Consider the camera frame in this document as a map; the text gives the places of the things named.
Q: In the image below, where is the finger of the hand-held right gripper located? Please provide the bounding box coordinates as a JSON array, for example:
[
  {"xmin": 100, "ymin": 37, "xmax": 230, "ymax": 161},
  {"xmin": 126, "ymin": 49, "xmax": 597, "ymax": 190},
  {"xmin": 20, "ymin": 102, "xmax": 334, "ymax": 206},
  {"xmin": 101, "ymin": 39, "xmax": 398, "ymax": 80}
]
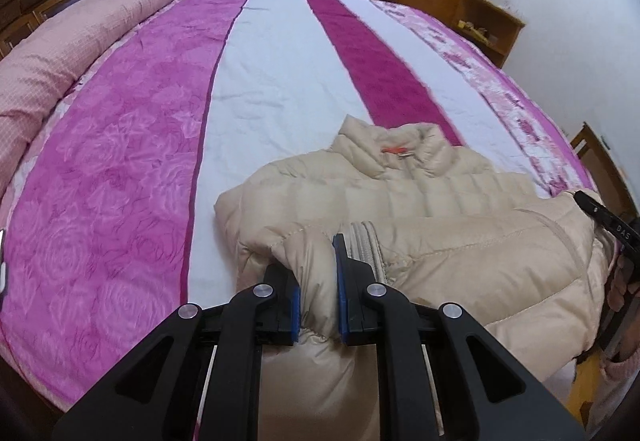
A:
[{"xmin": 574, "ymin": 190, "xmax": 608, "ymax": 222}]

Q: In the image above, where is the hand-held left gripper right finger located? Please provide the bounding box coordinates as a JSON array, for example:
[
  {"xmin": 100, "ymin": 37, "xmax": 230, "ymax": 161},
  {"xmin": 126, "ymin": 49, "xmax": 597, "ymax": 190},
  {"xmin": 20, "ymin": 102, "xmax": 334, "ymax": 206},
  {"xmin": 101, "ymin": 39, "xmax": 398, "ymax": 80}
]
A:
[{"xmin": 332, "ymin": 233, "xmax": 587, "ymax": 441}]

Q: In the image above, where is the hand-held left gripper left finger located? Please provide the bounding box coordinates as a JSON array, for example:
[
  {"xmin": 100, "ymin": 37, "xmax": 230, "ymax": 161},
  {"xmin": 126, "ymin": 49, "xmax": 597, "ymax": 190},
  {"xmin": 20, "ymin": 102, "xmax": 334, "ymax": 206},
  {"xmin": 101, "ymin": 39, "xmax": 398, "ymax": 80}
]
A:
[{"xmin": 52, "ymin": 262, "xmax": 301, "ymax": 441}]

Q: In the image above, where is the beige puffer jacket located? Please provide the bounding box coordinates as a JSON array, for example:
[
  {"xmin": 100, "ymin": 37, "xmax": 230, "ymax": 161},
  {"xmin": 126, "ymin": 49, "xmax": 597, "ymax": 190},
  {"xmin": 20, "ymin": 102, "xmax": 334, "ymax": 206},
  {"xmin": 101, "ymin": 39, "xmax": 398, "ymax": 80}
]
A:
[{"xmin": 214, "ymin": 115, "xmax": 620, "ymax": 441}]

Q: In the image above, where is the person's right forearm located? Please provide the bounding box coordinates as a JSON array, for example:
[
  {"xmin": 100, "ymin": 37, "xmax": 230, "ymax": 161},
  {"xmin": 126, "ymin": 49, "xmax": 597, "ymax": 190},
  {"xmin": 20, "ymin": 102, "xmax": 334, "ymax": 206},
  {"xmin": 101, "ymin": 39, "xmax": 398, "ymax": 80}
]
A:
[{"xmin": 597, "ymin": 346, "xmax": 640, "ymax": 428}]

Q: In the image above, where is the person's right hand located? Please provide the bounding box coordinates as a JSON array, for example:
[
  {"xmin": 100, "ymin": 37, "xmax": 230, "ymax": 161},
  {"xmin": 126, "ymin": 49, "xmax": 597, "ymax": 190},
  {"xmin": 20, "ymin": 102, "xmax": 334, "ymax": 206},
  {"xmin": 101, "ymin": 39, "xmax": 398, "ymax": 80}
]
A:
[{"xmin": 606, "ymin": 253, "xmax": 640, "ymax": 324}]

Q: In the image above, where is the wooden chair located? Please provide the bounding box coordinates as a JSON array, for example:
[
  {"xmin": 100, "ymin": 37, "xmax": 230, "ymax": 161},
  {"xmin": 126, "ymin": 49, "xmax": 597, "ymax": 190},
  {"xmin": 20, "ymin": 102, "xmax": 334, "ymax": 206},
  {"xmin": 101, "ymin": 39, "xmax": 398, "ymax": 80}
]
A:
[{"xmin": 570, "ymin": 122, "xmax": 640, "ymax": 222}]

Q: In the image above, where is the pink and white striped bedspread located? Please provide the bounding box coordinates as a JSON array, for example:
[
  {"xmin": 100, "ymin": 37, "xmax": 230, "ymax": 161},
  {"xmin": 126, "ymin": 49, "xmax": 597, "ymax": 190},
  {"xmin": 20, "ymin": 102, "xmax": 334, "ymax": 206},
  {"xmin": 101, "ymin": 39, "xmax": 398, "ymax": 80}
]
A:
[{"xmin": 0, "ymin": 0, "xmax": 601, "ymax": 417}]

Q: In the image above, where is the small dark device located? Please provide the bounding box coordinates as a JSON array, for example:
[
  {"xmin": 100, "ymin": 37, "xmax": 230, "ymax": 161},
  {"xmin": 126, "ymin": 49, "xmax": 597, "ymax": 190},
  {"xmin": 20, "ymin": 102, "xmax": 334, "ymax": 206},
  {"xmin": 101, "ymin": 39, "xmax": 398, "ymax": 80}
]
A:
[{"xmin": 0, "ymin": 228, "xmax": 9, "ymax": 298}]

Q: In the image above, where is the pink rolled quilt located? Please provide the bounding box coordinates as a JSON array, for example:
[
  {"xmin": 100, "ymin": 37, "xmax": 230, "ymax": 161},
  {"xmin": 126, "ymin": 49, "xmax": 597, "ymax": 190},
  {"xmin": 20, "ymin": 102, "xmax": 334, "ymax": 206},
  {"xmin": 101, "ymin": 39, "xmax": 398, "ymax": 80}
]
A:
[{"xmin": 0, "ymin": 0, "xmax": 186, "ymax": 202}]

